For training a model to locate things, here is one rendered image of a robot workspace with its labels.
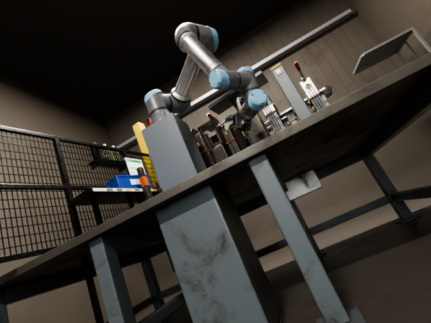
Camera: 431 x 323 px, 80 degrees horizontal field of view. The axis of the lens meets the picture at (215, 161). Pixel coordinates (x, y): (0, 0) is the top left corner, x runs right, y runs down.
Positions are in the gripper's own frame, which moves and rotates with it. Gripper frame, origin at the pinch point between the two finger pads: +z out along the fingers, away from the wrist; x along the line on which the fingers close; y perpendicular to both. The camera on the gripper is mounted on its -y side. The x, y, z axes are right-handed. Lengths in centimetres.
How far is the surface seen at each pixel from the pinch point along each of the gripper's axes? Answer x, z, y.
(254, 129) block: 12.8, 5.4, 1.0
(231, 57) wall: 89, 268, -231
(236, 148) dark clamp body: 8.6, 26.7, 5.9
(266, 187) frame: 1.7, -29.1, 37.6
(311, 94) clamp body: 46.4, -2.4, -18.2
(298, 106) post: 32.1, -10.6, -6.7
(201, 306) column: -23, -8, 83
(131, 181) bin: -61, 83, 17
